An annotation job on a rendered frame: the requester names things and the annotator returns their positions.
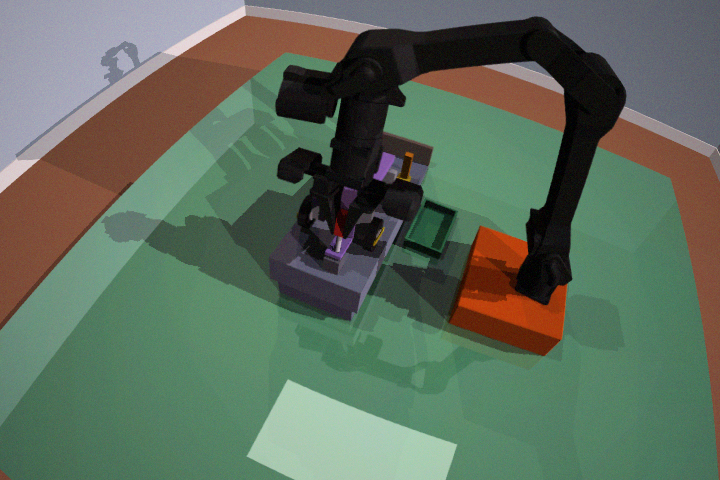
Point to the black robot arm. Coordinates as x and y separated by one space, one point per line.
367 79

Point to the red-headed metal pin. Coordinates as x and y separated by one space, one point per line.
339 228

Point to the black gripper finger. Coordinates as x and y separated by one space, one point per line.
330 204
356 209

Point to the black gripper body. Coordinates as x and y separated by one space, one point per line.
353 165

